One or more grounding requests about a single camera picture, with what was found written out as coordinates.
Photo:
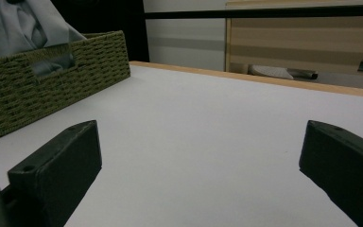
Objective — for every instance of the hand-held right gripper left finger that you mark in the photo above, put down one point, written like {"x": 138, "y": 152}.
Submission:
{"x": 60, "y": 170}

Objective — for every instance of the light grey cloth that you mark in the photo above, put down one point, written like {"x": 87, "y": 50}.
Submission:
{"x": 15, "y": 28}

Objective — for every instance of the black horizontal bar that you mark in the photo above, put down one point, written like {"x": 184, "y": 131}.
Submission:
{"x": 261, "y": 13}

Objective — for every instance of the green woven basket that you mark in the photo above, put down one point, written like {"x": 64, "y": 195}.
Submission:
{"x": 60, "y": 75}

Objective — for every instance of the white shoe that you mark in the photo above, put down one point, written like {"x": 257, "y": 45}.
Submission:
{"x": 271, "y": 72}

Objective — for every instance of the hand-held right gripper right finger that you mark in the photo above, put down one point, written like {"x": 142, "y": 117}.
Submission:
{"x": 343, "y": 164}

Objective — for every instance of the wooden slatted cabinet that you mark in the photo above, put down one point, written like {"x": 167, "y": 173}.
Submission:
{"x": 302, "y": 44}

